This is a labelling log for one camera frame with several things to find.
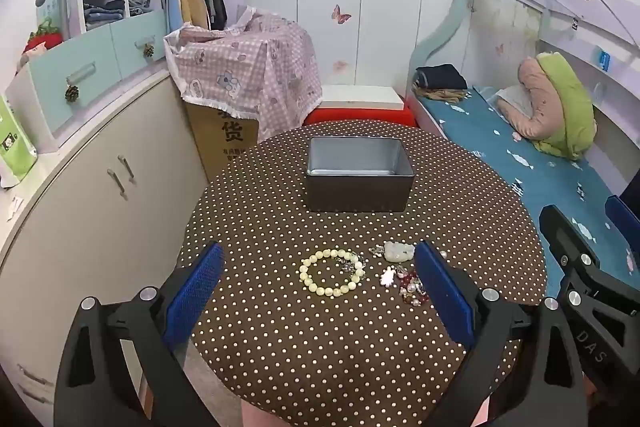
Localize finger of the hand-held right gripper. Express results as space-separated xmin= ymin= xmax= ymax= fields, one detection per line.
xmin=605 ymin=196 xmax=640 ymax=258
xmin=539 ymin=205 xmax=601 ymax=280

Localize green blanket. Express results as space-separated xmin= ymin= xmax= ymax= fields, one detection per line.
xmin=532 ymin=52 xmax=598 ymax=160

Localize pink pillow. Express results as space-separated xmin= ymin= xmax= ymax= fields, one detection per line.
xmin=496 ymin=57 xmax=556 ymax=140

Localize folded dark clothes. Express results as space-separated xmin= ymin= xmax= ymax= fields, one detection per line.
xmin=415 ymin=64 xmax=468 ymax=92

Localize gold pearl earring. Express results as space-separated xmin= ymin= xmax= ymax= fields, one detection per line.
xmin=400 ymin=284 xmax=430 ymax=306

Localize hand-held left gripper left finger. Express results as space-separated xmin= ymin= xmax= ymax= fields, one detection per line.
xmin=54 ymin=241 xmax=226 ymax=427

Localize cardboard box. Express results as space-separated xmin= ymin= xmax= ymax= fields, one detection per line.
xmin=186 ymin=99 xmax=261 ymax=182

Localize blue printed bed sheet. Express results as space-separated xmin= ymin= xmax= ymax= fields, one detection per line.
xmin=412 ymin=86 xmax=640 ymax=303

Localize white and red storage box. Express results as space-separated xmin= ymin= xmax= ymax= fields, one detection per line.
xmin=303 ymin=107 xmax=418 ymax=128

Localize pale jade pendant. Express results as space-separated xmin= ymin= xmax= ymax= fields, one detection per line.
xmin=383 ymin=241 xmax=416 ymax=264

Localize white flat box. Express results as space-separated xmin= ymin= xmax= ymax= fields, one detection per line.
xmin=320 ymin=85 xmax=405 ymax=112

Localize teal drawer unit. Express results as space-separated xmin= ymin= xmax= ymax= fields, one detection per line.
xmin=5 ymin=9 xmax=168 ymax=152

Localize pink checked cloth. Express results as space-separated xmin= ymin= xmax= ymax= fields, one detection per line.
xmin=164 ymin=6 xmax=323 ymax=130

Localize silver charm chain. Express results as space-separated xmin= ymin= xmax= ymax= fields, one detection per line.
xmin=334 ymin=253 xmax=366 ymax=273

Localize cream beaded bracelet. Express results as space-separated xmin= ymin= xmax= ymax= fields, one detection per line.
xmin=299 ymin=249 xmax=367 ymax=298

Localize dark cloth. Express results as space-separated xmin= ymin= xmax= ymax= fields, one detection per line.
xmin=617 ymin=167 xmax=640 ymax=210

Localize green bag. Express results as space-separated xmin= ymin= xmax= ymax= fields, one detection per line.
xmin=0 ymin=94 xmax=39 ymax=182

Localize cream cabinet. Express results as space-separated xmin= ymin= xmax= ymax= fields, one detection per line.
xmin=0 ymin=67 xmax=211 ymax=410

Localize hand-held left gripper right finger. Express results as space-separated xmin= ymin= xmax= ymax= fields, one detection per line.
xmin=413 ymin=240 xmax=588 ymax=427

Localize white pillow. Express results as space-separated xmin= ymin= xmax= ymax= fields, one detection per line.
xmin=495 ymin=87 xmax=527 ymax=108

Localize grey metal box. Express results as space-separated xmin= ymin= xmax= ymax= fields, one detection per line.
xmin=304 ymin=136 xmax=415 ymax=214

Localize brown polka-dot tablecloth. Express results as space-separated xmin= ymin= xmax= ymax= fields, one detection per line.
xmin=180 ymin=119 xmax=547 ymax=427

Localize red beaded bracelet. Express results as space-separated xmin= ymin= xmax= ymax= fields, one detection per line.
xmin=396 ymin=269 xmax=425 ymax=294

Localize white paper scrap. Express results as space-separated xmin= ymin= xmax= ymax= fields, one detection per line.
xmin=7 ymin=194 xmax=26 ymax=223

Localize folded tan scarf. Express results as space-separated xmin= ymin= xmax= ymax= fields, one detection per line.
xmin=414 ymin=88 xmax=469 ymax=104

